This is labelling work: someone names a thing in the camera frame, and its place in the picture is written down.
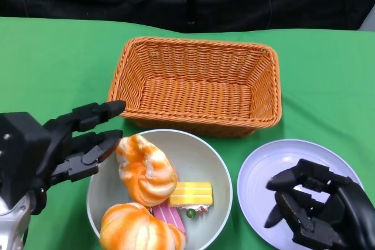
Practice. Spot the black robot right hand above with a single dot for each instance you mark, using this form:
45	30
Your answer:
351	215

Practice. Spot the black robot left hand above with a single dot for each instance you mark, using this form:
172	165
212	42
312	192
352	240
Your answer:
23	150

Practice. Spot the orange bread with torn top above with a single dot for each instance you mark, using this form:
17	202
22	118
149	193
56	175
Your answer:
146	174

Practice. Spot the pale grey bowl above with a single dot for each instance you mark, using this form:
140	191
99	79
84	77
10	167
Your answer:
190	156

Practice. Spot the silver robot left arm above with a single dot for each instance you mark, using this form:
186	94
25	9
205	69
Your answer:
11	229

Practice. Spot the lavender plate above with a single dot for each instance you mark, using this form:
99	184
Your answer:
257	168

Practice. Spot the round orange striped bread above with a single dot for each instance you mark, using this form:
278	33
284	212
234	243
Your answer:
132	229

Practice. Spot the magenta pink striped cake slice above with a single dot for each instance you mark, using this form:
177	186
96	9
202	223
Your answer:
168	216

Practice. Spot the yellow cake slice with cream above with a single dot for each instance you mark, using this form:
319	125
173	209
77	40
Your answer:
190	194

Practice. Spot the orange wicker basket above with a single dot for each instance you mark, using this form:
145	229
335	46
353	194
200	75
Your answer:
199	100

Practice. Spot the green tablecloth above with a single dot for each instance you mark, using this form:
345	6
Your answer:
58	71

